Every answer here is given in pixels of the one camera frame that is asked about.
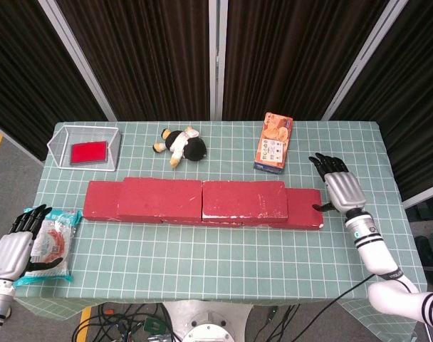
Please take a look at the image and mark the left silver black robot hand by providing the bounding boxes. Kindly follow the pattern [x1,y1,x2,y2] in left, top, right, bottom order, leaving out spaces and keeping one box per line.
[0,204,64,281]

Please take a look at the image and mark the grey partition base rail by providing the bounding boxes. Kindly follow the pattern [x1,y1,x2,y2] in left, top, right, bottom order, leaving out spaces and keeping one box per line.
[401,191,433,210]
[0,119,45,167]

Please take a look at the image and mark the tangled black floor cables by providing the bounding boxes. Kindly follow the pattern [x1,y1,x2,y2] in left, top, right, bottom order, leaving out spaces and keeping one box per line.
[72,302,178,342]

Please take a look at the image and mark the red brick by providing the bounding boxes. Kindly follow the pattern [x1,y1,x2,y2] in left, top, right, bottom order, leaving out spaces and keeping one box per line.
[241,187,325,231]
[116,177,204,220]
[83,180,125,219]
[162,217,244,228]
[201,180,289,220]

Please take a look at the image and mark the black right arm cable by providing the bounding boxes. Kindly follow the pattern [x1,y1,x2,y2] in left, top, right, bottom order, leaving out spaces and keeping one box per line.
[296,273,377,338]

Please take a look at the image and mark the orange biscuit box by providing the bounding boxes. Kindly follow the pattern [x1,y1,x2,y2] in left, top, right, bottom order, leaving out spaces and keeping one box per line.
[253,112,294,175]

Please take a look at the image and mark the black floor cable bundle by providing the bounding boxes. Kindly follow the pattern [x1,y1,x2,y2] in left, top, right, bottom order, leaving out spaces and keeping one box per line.
[264,304,301,342]

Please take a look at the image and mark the red ink pad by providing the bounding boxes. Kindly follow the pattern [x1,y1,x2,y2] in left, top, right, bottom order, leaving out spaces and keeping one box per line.
[69,140,108,165]

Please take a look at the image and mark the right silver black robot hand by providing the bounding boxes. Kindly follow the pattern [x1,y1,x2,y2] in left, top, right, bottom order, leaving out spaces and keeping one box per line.
[308,152,367,214]

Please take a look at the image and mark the teal snack bag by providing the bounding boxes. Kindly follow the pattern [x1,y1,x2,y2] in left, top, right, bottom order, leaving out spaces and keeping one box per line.
[13,209,83,287]

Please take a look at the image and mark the black white plush toy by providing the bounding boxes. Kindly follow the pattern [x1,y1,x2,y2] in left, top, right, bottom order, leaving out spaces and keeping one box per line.
[152,125,208,170]

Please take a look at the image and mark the green circuit board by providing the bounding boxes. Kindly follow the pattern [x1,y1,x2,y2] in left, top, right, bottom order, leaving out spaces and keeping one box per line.
[144,318,166,334]

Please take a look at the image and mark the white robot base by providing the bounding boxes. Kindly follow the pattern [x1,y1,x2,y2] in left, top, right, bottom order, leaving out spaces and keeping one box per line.
[162,301,255,342]

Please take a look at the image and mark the clear plastic tray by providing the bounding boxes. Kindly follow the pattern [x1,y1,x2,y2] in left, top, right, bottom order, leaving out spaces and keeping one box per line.
[46,124,122,172]

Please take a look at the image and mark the green checkered tablecloth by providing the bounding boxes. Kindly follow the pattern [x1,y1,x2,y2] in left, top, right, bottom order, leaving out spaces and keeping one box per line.
[8,120,428,338]

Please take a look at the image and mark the black floor equipment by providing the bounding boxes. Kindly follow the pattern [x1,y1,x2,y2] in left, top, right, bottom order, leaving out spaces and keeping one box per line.
[414,234,433,282]

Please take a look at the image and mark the grey partition post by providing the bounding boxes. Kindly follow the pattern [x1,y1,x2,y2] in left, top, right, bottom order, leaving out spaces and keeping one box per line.
[38,0,118,122]
[208,0,229,121]
[321,0,409,121]

